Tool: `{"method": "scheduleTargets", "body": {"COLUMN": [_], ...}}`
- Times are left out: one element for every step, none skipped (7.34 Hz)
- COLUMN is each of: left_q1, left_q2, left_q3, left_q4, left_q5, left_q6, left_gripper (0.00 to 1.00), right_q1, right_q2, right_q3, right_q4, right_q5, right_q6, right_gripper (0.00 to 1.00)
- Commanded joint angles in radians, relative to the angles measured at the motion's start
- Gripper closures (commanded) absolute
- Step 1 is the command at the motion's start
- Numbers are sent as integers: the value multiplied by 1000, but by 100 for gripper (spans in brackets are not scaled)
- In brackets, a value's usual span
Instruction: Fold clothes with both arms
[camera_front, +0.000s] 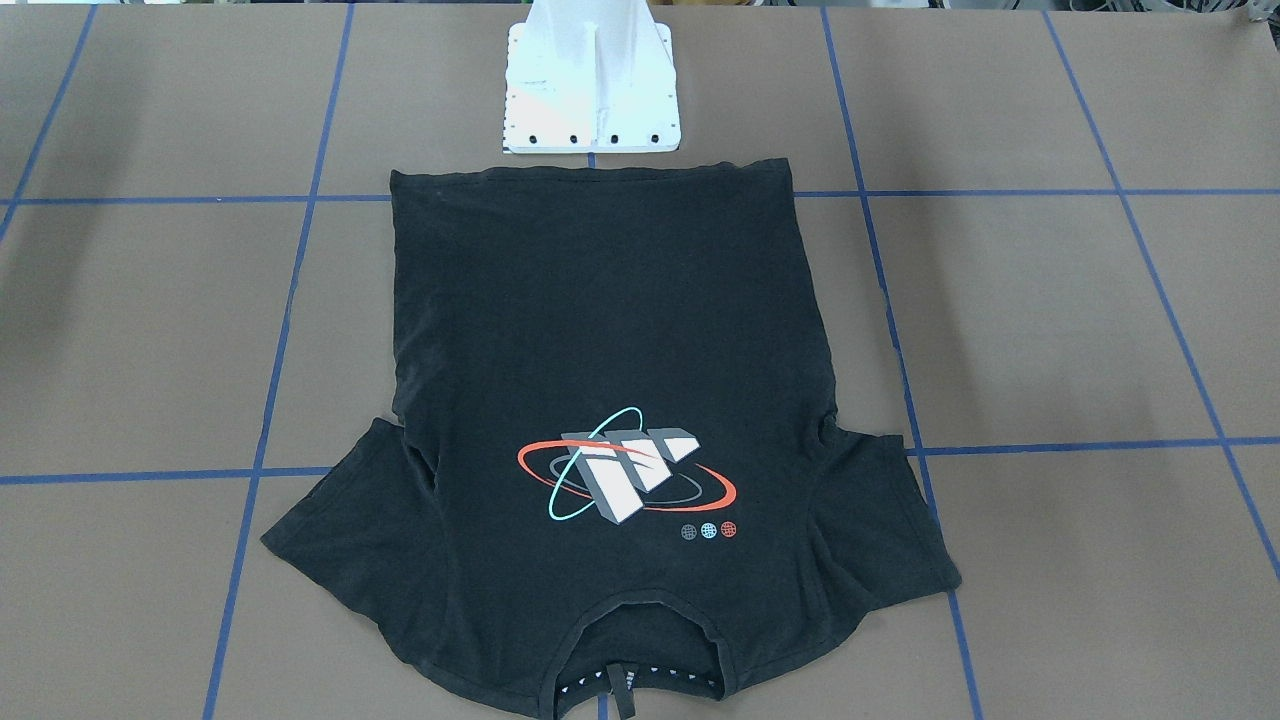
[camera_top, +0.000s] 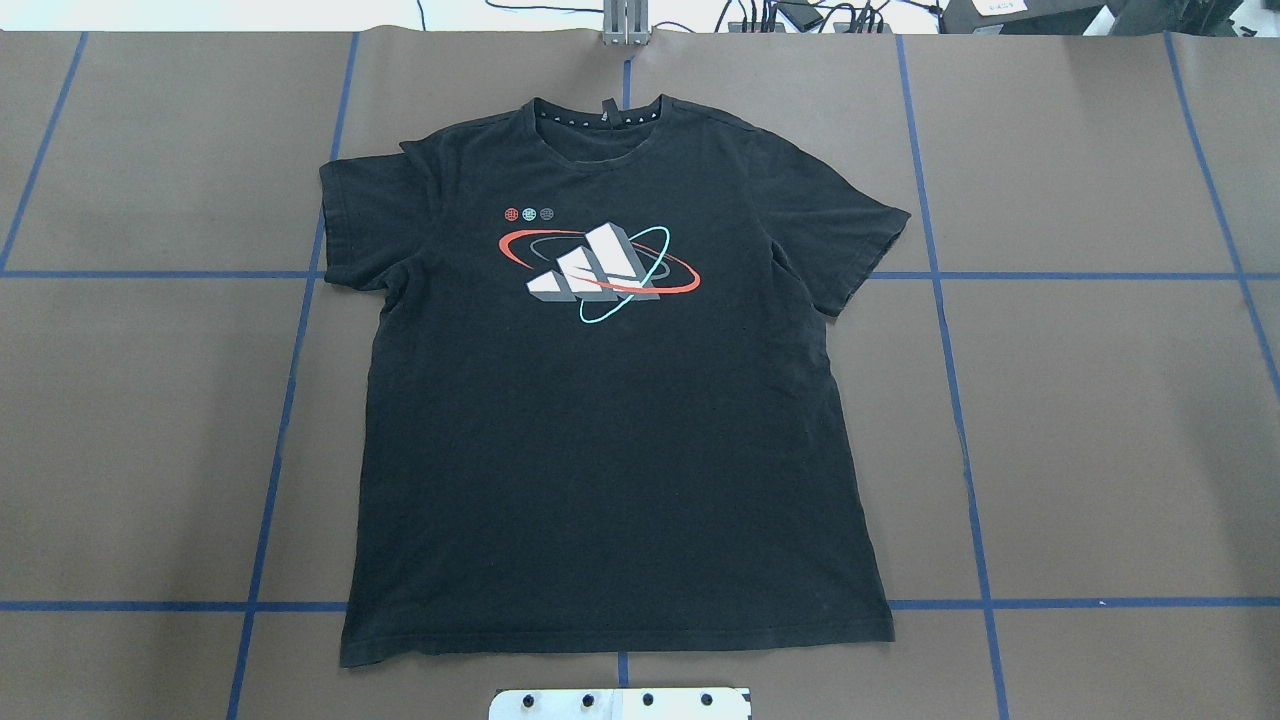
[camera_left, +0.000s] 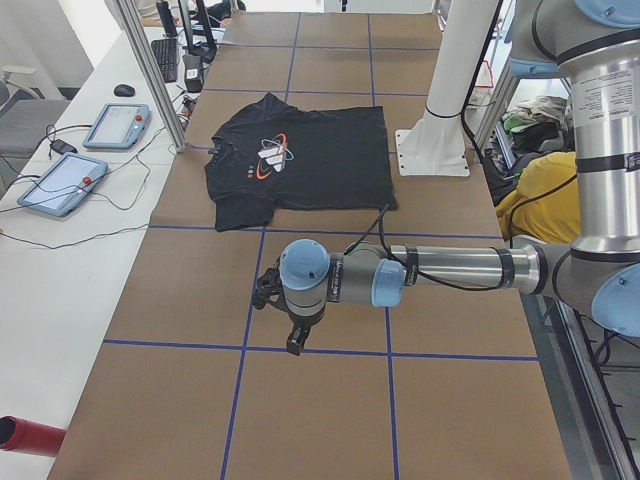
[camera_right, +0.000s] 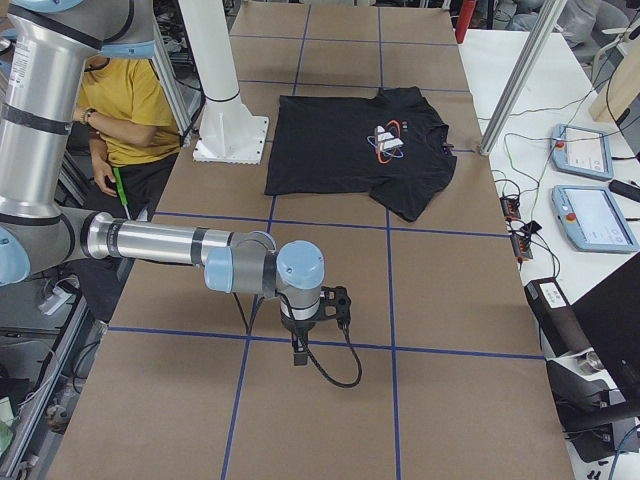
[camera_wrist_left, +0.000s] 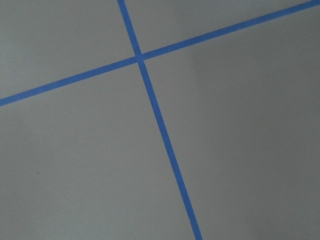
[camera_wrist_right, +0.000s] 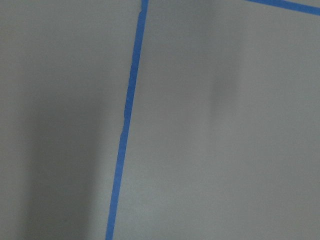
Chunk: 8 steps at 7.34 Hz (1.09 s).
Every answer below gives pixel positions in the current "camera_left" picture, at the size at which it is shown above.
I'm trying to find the black box with label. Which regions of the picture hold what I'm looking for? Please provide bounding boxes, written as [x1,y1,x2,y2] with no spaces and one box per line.
[183,54,204,93]

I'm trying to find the black keyboard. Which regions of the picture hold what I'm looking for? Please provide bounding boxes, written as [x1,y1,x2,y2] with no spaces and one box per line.
[150,38,178,83]

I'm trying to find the aluminium frame post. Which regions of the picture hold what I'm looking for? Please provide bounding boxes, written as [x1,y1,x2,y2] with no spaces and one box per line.
[114,0,187,153]

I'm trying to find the person in yellow shirt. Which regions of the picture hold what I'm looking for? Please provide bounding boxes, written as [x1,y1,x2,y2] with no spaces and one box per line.
[495,152,581,244]

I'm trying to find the teach pendant tablet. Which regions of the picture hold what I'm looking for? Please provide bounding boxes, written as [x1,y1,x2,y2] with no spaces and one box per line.
[82,103,150,150]
[17,153,109,217]

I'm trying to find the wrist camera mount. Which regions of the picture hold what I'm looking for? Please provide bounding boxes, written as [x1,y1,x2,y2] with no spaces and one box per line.
[251,267,287,312]

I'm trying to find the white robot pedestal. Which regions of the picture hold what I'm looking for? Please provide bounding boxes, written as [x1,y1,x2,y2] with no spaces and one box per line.
[396,0,502,177]

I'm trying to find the grey office chair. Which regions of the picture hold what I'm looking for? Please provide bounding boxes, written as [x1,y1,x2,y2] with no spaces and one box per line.
[1,65,70,158]

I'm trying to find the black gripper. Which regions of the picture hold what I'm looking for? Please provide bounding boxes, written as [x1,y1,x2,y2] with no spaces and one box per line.
[285,299,326,356]

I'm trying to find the black computer mouse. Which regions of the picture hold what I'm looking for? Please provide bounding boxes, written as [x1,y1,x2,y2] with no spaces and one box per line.
[113,84,136,98]

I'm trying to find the near teach pendant tablet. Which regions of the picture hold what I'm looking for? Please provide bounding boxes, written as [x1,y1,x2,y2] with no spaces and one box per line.
[17,153,109,217]

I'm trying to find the red cylinder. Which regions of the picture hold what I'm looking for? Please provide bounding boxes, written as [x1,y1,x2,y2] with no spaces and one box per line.
[1,416,66,457]

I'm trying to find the far teach pendant tablet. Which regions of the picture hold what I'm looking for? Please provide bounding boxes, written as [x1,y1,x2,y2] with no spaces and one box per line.
[82,103,150,150]

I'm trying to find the pile of clothes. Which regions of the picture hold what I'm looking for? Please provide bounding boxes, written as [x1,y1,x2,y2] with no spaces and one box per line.
[489,96,575,177]

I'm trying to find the black power adapter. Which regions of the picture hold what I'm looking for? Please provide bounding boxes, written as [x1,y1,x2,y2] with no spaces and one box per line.
[50,139,77,155]

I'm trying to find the black printed t-shirt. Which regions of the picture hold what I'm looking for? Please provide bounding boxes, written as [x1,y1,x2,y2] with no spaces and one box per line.
[204,93,397,231]

